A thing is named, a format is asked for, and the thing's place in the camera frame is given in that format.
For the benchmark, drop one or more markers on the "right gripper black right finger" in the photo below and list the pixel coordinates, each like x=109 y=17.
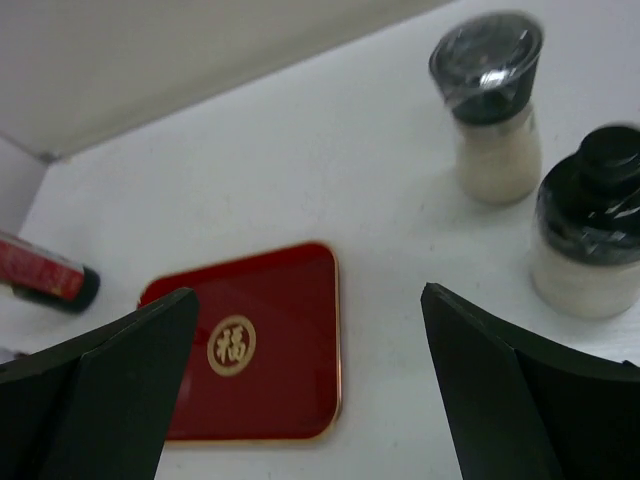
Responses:
x=521 y=406

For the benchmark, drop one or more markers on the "salt grinder black clear top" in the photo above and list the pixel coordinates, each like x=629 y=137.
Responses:
x=484 y=69

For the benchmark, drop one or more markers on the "red lacquer tray gold emblem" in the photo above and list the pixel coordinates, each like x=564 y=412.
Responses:
x=265 y=363

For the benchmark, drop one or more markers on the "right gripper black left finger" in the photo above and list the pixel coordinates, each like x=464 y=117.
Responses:
x=98 y=406

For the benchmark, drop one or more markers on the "soy sauce bottle red label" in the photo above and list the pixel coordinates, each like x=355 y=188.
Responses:
x=39 y=276

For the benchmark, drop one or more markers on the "white shaker black knob lid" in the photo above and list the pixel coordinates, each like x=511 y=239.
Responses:
x=585 y=246

